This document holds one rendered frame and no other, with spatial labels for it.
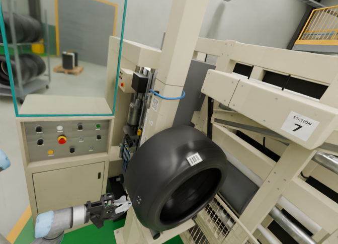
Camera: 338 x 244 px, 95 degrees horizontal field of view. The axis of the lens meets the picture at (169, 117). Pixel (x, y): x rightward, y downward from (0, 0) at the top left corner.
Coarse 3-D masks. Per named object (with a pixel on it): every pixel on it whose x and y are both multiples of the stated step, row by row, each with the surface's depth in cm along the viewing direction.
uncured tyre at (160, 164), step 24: (144, 144) 79; (168, 144) 74; (192, 144) 73; (216, 144) 83; (144, 168) 71; (168, 168) 65; (192, 168) 67; (216, 168) 101; (144, 192) 66; (168, 192) 66; (192, 192) 109; (216, 192) 94; (144, 216) 69; (168, 216) 96; (192, 216) 93
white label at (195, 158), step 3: (195, 153) 69; (189, 156) 67; (192, 156) 68; (195, 156) 68; (198, 156) 68; (189, 159) 66; (192, 159) 67; (195, 159) 67; (198, 159) 67; (201, 159) 67; (189, 162) 66; (192, 162) 66; (195, 162) 66; (192, 165) 65
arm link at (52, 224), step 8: (64, 208) 60; (72, 208) 61; (40, 216) 55; (48, 216) 56; (56, 216) 56; (64, 216) 57; (72, 216) 59; (40, 224) 53; (48, 224) 54; (56, 224) 55; (64, 224) 57; (40, 232) 53; (48, 232) 54; (56, 232) 56
